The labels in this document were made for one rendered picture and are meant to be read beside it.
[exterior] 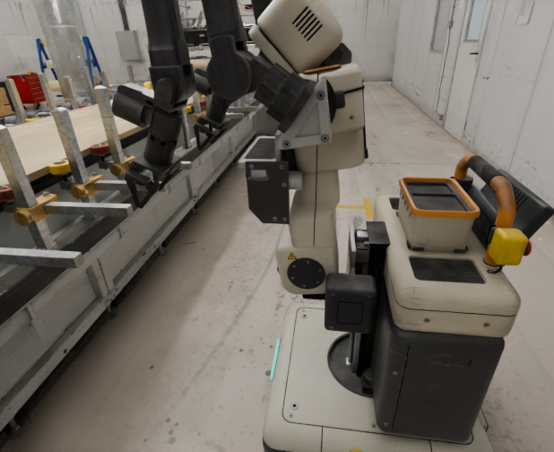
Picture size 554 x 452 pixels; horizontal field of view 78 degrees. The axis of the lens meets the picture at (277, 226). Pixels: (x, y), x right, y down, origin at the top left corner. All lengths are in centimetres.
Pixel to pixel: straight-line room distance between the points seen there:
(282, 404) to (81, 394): 94
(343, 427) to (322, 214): 64
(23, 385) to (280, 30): 153
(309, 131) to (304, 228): 30
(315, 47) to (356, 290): 54
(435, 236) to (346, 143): 31
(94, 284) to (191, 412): 81
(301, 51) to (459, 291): 59
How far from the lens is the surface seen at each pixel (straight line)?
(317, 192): 87
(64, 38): 659
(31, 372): 177
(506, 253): 85
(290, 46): 77
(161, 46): 69
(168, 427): 158
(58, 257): 100
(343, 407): 122
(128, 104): 74
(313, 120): 64
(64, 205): 127
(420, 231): 89
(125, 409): 168
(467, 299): 83
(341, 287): 86
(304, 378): 127
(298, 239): 89
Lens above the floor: 128
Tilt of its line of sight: 28 degrees down
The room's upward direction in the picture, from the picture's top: 2 degrees counter-clockwise
